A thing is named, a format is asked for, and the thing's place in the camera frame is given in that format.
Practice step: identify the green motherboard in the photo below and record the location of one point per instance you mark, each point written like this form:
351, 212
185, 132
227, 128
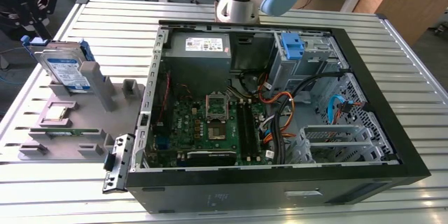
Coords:
186, 119

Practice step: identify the green RAM stick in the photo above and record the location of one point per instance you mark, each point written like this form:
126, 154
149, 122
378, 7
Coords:
67, 132

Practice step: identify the RAM slot white clips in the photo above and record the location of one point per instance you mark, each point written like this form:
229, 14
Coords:
245, 129
254, 129

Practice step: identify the black open PC case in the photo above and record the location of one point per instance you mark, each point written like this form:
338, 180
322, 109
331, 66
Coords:
245, 195

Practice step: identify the metal drive cage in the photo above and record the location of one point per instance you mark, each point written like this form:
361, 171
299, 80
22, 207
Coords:
298, 69

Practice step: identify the chair wheel base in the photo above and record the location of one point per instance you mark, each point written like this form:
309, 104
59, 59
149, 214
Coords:
442, 28

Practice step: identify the hard disk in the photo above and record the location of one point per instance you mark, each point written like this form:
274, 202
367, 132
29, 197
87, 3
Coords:
65, 69

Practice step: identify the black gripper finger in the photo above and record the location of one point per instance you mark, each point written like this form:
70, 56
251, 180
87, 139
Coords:
42, 31

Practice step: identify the grey power supply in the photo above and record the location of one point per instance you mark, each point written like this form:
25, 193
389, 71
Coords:
197, 64

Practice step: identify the metal expansion card retainer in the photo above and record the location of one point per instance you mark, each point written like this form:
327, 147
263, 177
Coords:
121, 161

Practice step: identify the black graphics card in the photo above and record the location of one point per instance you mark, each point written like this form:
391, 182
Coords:
210, 155

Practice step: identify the silver CPU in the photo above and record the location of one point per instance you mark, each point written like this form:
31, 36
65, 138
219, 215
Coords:
58, 113

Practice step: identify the CPU socket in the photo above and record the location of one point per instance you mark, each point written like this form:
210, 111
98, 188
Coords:
217, 132

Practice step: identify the black mesh bin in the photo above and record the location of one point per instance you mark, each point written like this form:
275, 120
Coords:
7, 35

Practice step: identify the metal disk bay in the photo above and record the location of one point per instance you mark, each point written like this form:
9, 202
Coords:
337, 144

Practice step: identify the grey parts rack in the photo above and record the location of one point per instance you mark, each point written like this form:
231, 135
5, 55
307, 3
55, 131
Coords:
91, 124

